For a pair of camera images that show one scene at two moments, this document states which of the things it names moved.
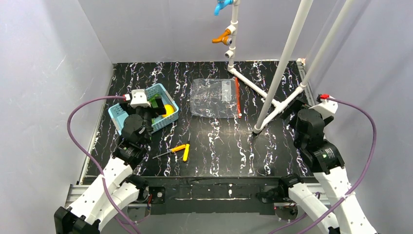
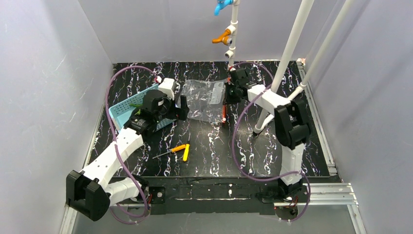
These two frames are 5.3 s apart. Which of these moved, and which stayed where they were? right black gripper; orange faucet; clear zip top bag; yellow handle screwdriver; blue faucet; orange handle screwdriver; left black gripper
Moved: right black gripper; clear zip top bag; left black gripper
Stayed: yellow handle screwdriver; orange faucet; blue faucet; orange handle screwdriver
